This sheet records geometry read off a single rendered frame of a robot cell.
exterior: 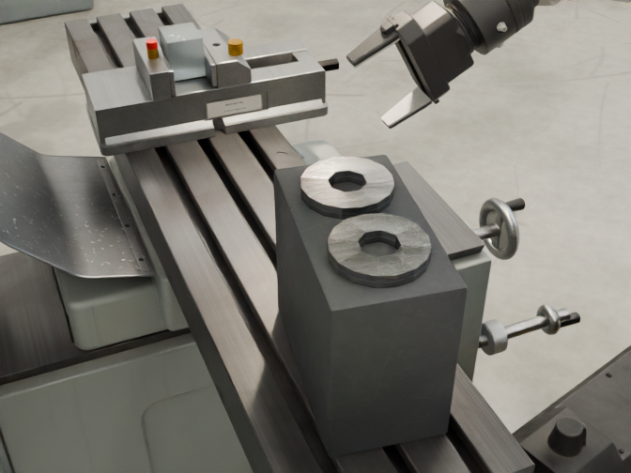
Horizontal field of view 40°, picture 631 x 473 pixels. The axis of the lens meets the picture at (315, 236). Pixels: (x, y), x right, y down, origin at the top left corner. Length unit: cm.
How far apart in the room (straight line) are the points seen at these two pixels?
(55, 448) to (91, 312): 24
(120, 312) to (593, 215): 188
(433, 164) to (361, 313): 225
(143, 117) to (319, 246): 56
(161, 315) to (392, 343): 55
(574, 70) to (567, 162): 71
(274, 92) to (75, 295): 41
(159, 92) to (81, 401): 45
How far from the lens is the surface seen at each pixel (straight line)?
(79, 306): 120
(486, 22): 103
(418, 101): 107
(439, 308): 74
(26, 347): 129
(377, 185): 82
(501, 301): 242
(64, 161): 139
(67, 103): 342
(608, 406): 138
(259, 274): 103
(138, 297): 121
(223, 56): 128
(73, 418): 132
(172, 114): 128
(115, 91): 130
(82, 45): 162
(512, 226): 158
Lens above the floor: 157
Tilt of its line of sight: 37 degrees down
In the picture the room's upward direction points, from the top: straight up
